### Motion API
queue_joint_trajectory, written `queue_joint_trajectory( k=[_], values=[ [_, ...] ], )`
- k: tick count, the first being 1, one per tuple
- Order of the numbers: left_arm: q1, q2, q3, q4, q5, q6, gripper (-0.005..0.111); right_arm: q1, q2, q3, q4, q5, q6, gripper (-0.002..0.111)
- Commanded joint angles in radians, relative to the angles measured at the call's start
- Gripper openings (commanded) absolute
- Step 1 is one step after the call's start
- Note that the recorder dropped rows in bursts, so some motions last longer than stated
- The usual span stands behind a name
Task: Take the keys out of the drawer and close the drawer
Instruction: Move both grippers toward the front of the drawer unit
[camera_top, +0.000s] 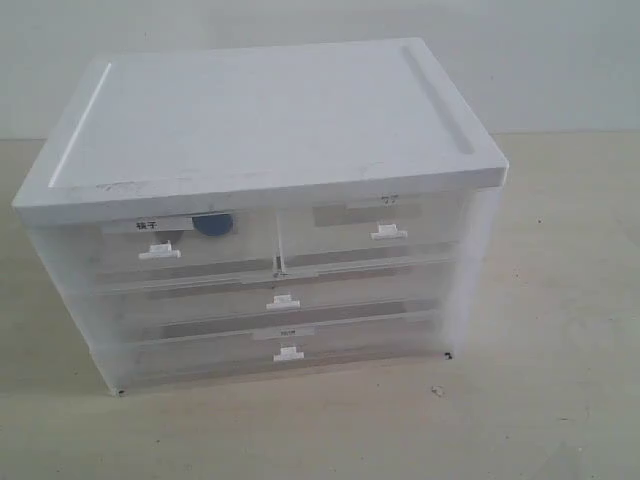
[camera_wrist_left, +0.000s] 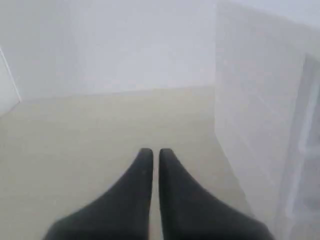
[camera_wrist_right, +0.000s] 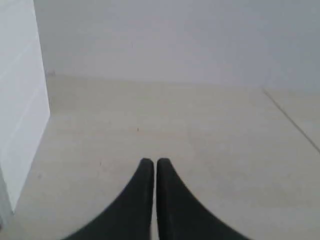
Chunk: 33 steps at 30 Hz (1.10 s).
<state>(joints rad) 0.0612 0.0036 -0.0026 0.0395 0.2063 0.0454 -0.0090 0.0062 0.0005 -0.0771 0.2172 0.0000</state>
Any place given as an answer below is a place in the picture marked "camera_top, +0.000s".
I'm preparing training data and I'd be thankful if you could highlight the clear plastic storage bin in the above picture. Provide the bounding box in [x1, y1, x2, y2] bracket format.
[13, 38, 509, 394]

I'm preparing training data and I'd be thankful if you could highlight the middle wide translucent drawer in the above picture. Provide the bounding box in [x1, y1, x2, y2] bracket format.
[100, 260, 455, 342]

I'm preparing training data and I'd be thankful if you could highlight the wide translucent drawer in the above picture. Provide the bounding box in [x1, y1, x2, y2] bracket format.
[113, 311, 455, 392]
[100, 260, 455, 342]

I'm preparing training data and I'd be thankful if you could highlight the bottom wide translucent drawer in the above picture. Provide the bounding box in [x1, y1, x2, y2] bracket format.
[113, 311, 455, 392]

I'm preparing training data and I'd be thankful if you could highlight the key bunch with blue fob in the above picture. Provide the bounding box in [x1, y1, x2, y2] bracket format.
[192, 213, 234, 237]

